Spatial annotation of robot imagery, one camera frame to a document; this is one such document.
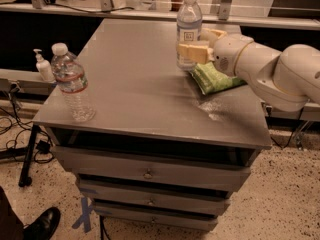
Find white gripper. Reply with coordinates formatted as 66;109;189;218
176;28;254;76

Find blue label plastic bottle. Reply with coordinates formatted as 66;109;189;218
175;0;204;72

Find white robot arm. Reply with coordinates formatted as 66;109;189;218
176;28;320;112

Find green jalapeno chip bag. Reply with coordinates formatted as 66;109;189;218
190;62;246;95

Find clear red label water bottle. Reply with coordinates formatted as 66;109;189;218
51;43;95;122

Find white pump dispenser bottle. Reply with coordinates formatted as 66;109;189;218
34;49;55;82

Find grey drawer cabinet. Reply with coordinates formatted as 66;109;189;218
34;19;271;220

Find top grey drawer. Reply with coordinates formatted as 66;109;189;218
52;146;250;192

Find grey drawer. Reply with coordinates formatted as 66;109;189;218
52;146;250;192
76;180;230;215
93;203;218;231

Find middle grey drawer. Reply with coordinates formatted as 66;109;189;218
76;180;230;215

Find bottom grey drawer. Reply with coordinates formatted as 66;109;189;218
93;203;218;231

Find blue tape cross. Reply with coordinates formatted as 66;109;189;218
72;197;93;233

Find black stand leg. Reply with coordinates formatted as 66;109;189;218
18;125;39;187

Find black leather shoe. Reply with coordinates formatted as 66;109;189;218
23;207;61;240

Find grey metal rail shelf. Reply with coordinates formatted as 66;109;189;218
0;0;320;31

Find black floor cables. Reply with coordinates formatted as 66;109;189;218
0;83;54;165

